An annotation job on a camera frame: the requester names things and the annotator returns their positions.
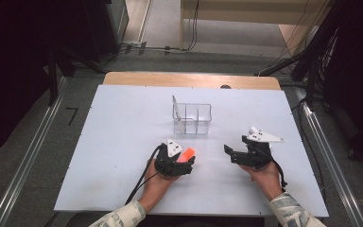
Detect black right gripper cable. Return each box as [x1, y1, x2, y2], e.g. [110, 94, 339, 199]
[271, 158, 289, 191]

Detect person's left hand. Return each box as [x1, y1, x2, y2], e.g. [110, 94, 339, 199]
[137, 159, 182, 214]

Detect clear plastic pen holder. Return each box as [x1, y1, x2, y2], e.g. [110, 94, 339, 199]
[171, 102, 213, 136]

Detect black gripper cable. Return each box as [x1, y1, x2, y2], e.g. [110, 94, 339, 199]
[271, 158, 289, 191]
[125, 144, 165, 206]

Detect light wooden furniture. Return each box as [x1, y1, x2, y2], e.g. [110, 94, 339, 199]
[180, 0, 333, 51]

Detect black stand with cables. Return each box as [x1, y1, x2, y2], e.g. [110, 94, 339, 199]
[257, 0, 343, 110]

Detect aluminium floor rail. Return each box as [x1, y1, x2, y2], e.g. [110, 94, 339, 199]
[0, 76, 68, 227]
[294, 86, 363, 227]

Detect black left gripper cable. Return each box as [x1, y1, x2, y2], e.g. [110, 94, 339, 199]
[125, 144, 165, 206]

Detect wooden table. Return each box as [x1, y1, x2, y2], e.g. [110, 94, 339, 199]
[102, 71, 282, 91]

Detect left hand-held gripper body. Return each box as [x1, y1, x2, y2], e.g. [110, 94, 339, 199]
[153, 137, 184, 179]

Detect black hanging cable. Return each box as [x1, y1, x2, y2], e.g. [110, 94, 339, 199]
[182, 0, 200, 52]

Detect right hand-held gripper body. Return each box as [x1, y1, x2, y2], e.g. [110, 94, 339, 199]
[241, 129, 285, 171]

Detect floor cables with plugs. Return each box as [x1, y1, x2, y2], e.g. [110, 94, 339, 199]
[118, 41, 183, 57]

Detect black metal stand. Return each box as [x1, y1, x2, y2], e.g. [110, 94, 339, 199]
[44, 46, 77, 107]

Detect pink and orange highlighter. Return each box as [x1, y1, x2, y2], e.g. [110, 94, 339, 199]
[176, 147, 197, 165]

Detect person's right hand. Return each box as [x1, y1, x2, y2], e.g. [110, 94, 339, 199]
[238, 161, 285, 202]

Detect grey cabinet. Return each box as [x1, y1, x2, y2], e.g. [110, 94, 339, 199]
[105, 0, 130, 48]

